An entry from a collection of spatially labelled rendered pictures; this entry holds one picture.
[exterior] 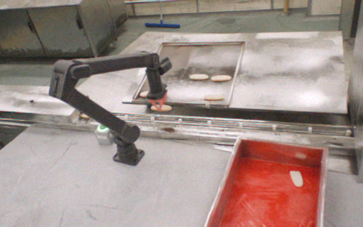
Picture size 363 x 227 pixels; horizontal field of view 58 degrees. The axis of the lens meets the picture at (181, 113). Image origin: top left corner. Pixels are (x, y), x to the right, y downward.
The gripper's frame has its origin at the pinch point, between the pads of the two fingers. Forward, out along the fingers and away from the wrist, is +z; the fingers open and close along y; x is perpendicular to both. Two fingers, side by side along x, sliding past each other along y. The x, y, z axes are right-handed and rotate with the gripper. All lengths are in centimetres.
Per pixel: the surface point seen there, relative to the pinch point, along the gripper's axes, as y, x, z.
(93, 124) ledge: -7.6, 34.1, 6.8
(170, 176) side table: -30.9, -13.4, 11.1
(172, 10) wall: 370, 136, 84
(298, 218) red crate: -42, -61, 11
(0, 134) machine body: -9, 100, 18
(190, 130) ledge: -6.7, -15.3, 7.0
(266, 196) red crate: -35, -51, 11
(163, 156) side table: -20.4, -6.5, 11.1
